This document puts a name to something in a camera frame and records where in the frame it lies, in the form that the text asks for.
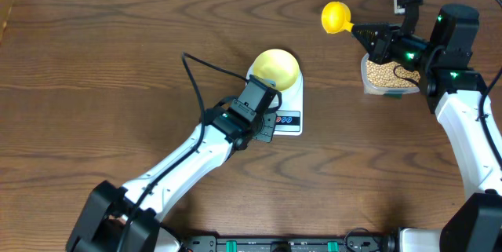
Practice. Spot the white digital kitchen scale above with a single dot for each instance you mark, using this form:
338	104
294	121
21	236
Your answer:
290	116

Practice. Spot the soybeans in container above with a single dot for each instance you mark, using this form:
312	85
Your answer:
390	75

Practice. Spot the green tape patch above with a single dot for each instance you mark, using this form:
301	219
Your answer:
394	95

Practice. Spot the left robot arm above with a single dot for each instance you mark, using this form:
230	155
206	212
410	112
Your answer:
129	218

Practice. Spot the clear plastic container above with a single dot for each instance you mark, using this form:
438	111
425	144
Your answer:
369	88

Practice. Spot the yellow bowl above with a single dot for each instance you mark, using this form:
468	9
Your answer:
279	66

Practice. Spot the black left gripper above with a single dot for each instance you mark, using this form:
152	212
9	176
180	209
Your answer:
272	127

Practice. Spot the yellow measuring scoop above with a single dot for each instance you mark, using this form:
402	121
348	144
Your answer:
336	17

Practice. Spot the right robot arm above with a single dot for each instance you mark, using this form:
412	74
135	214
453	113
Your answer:
459	98

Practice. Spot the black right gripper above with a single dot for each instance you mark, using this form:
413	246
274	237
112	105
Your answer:
385	36

